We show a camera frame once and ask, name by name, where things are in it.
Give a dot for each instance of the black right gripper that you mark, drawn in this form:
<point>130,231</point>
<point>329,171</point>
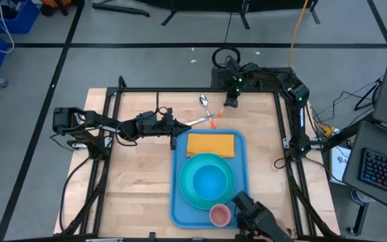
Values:
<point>234,87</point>

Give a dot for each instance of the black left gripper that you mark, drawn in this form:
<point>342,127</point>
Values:
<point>153,126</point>

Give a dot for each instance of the orange cloth napkin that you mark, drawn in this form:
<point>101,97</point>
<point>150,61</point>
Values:
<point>210,144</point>

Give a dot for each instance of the teal plastic plate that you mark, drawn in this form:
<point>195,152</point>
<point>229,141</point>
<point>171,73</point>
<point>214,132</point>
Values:
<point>185,186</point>

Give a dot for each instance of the blue plastic bowl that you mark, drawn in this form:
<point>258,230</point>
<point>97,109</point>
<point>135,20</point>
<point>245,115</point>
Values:
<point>209,182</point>

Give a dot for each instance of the pink plastic cup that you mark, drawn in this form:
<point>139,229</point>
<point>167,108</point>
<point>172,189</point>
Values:
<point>220,215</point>

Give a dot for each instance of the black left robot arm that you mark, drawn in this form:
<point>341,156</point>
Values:
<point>92,119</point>

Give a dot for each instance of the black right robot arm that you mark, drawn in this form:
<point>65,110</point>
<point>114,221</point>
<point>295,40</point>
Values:
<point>296,94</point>

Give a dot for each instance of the blue plastic tray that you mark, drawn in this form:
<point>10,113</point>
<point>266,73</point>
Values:
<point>180,188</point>

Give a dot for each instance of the white printed paper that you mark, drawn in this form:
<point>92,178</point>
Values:
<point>339,164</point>

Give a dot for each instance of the black floor stand bar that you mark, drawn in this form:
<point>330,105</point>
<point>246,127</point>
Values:
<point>119,9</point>

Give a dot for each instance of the white and blue roll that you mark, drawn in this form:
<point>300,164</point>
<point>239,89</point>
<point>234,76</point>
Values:
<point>358,198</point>

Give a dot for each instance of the backlit black keyboard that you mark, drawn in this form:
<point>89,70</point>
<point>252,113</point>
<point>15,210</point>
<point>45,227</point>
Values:
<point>381,171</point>

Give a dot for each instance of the black desk leg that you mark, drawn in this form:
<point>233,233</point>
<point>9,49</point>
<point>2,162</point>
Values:
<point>359,218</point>

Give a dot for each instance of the orange and black tool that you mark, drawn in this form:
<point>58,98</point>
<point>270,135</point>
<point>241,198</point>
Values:
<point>55,2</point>

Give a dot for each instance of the black aluminium table frame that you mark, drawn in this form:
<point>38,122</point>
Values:
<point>180,90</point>

